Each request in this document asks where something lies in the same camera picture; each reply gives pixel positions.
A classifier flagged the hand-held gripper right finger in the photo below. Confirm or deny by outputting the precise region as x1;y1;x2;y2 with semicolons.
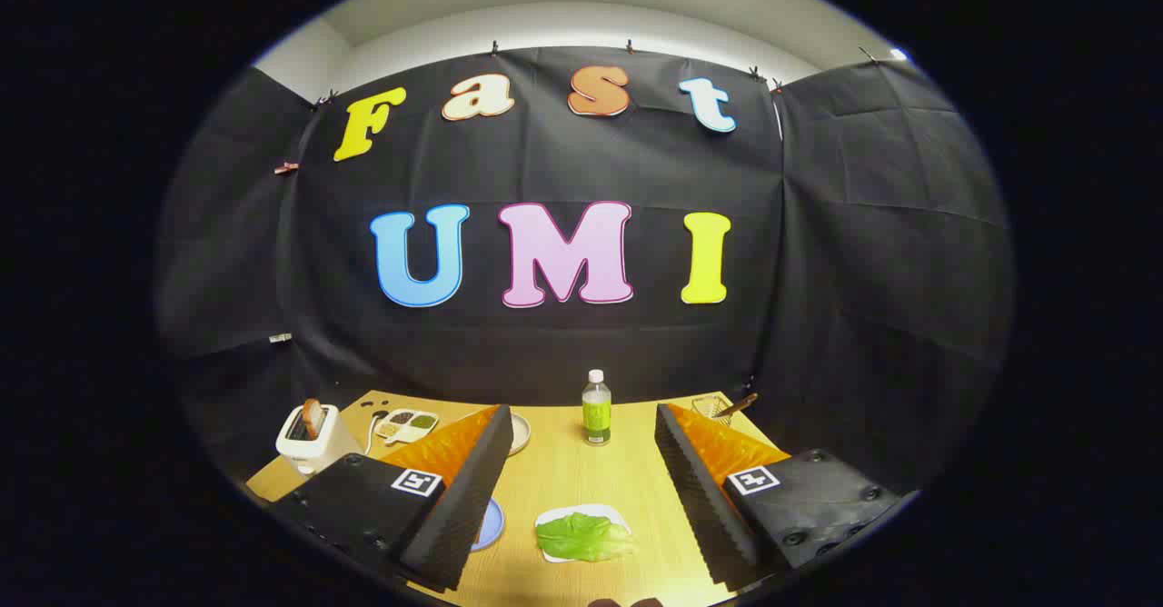
654;402;920;592

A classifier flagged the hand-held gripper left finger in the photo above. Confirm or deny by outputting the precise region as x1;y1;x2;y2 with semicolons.
271;404;514;592

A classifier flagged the green label drink bottle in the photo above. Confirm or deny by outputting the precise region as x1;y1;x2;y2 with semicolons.
581;369;612;446

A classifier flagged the blue round plate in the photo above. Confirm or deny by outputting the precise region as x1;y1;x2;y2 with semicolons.
470;496;505;552

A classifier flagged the white square plate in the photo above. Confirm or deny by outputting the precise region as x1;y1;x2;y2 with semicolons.
535;503;632;563

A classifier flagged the black backdrop cloth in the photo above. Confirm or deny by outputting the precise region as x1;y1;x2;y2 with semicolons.
154;44;1016;499

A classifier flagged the white divided bean tray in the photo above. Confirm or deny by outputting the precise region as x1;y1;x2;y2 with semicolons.
374;408;440;444

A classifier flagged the green lettuce leaf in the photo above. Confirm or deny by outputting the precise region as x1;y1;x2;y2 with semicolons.
537;512;639;562

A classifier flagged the white toaster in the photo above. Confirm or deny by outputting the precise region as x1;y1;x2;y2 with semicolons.
276;400;364;476

